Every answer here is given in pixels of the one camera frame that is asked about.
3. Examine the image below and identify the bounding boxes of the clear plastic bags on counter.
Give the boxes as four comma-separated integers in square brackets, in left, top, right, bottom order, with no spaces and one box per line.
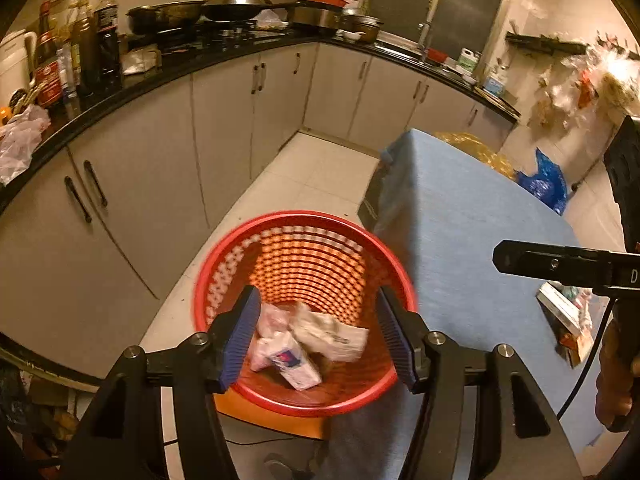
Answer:
[0,104,51,186]

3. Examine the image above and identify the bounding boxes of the yellow plastic bag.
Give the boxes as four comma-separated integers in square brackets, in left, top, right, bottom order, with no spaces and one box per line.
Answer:
[434,132,516,181]

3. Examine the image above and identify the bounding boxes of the orange stool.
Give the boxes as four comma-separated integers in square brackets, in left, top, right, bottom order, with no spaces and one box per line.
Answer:
[214,390,326,440]

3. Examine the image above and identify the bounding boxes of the person right hand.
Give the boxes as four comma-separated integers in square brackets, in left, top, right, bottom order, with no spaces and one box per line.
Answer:
[594,320,639,430]

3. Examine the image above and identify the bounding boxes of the teal plastic wrapper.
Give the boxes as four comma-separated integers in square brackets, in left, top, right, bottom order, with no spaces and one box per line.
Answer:
[536,282,593,337]

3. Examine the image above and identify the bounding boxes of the blue table cloth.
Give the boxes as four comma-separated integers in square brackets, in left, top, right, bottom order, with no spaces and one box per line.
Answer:
[319,128,609,480]

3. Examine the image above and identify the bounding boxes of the green white detergent jug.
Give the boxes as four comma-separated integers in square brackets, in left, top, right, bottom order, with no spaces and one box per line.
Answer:
[456,48,480,76]

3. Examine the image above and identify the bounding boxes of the black wok with handle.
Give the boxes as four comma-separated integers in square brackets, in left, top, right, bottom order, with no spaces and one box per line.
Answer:
[127,0,213,36]

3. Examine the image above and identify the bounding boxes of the lidded steel wok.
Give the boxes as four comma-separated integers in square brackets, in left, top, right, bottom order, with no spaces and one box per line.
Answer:
[201,0,292,22]

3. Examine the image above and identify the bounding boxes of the dark sauce bottle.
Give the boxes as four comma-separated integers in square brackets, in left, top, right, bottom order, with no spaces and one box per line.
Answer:
[94,0,122,89]

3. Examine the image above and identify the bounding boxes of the white electric kettle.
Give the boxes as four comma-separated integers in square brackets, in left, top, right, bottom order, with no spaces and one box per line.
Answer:
[0,30,38,107]

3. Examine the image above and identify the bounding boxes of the pink tissue packet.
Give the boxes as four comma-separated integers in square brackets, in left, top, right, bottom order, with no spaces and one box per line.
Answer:
[248,302,293,372]

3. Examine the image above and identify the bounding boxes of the red plastic mesh basket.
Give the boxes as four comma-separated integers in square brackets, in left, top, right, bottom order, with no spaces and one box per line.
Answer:
[192,210,418,417]

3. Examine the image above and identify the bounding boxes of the hanging white plastic bags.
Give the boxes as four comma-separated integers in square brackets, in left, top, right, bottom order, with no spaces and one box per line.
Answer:
[529,46,639,131]

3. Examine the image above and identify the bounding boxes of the grey base cabinets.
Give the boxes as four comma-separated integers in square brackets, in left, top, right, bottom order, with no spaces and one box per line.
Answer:
[1,42,518,382]

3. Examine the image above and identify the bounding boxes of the blue plastic bag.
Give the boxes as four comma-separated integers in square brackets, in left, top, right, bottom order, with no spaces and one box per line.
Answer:
[515,148,568,216]

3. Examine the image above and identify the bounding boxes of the red bowl at sink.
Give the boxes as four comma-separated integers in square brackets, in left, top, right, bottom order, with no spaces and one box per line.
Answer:
[426,48,448,64]

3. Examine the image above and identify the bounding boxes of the black white small box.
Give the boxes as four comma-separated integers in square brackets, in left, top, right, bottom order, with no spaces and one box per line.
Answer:
[266,332,322,391]

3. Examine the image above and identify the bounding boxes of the dark window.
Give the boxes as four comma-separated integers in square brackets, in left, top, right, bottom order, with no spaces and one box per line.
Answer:
[368,0,503,58]

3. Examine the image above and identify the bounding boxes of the steel rice cooker pot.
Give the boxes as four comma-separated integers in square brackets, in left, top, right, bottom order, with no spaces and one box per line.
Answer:
[288,0,343,30]

